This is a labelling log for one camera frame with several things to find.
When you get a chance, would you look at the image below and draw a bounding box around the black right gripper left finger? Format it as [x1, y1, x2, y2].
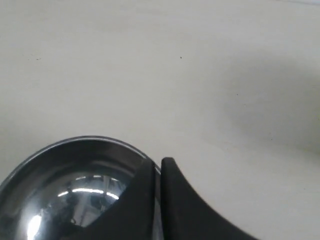
[86, 160, 155, 240]

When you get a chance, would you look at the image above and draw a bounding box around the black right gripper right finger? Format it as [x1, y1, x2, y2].
[161, 157, 252, 240]

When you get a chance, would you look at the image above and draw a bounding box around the patterned steel bowl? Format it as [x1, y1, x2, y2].
[0, 136, 149, 240]

